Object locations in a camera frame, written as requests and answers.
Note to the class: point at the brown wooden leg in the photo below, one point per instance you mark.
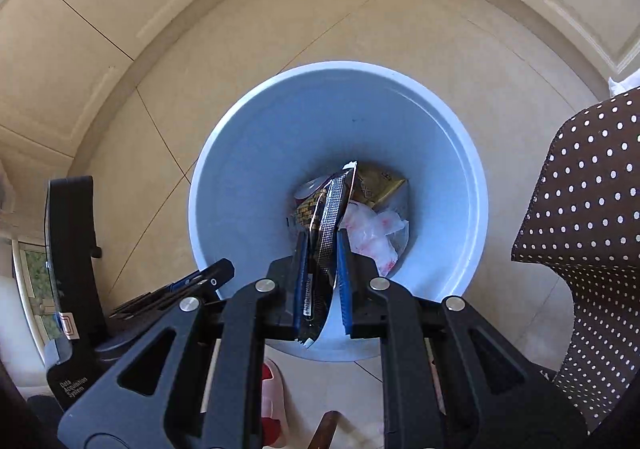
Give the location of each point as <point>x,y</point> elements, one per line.
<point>325,434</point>

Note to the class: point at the gold snack bag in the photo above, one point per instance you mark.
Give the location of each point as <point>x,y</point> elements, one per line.
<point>375,186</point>

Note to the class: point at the dark foil snack wrapper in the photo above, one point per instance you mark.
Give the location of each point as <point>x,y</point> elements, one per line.
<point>327,224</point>

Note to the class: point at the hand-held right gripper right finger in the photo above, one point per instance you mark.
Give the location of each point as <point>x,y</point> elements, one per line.
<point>342,279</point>

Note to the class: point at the light blue plastic bin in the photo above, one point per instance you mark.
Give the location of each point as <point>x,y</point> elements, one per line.
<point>275,129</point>

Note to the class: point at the red white slipper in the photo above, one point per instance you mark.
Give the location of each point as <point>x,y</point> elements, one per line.
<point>272,399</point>

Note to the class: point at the brown polka dot tablecloth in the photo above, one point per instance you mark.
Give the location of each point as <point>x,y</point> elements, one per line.
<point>590,229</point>

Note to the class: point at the white pink plastic bag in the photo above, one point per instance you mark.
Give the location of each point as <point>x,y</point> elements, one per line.
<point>375,234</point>

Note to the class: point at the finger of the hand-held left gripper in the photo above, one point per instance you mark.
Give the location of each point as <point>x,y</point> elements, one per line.
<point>142,306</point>
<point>210,279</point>

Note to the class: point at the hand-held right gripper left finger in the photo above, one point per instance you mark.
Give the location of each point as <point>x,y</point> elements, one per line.
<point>300,279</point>

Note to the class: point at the white cloth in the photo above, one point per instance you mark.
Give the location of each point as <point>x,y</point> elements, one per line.
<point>622,86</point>

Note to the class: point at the cream base cabinets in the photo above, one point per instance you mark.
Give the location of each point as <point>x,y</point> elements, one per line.
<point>75,54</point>

